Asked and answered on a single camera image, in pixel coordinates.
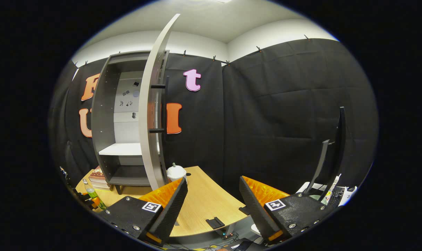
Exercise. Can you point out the black backdrop cloth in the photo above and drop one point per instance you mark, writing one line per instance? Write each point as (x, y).
(266, 122)

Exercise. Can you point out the black desk clamp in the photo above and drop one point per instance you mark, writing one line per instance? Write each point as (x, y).
(215, 223)
(244, 210)

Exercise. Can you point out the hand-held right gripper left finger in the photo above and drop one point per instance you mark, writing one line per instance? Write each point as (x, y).
(174, 209)

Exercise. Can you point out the grey cabinet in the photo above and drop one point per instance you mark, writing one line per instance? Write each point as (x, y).
(102, 122)

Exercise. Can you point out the white cabinet shelf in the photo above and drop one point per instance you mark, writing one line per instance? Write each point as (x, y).
(123, 149)

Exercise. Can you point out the grey monitor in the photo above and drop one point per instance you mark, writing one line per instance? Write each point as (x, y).
(320, 164)

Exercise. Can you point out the beige cabinet door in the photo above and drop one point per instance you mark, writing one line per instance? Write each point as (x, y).
(146, 139)

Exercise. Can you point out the black power strip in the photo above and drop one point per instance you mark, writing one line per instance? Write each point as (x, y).
(227, 236)

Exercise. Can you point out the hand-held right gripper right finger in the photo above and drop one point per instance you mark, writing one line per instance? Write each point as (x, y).
(254, 209)

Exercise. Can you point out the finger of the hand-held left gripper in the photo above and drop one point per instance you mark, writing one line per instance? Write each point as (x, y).
(96, 203)

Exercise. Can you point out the white round jar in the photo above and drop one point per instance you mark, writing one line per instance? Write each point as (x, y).
(176, 173)

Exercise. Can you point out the green label bottle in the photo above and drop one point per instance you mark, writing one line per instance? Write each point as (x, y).
(91, 192)

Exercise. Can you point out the black monitor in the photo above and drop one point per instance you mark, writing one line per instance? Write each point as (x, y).
(339, 146)

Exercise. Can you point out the black keyboard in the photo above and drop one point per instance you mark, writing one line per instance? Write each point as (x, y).
(336, 197)

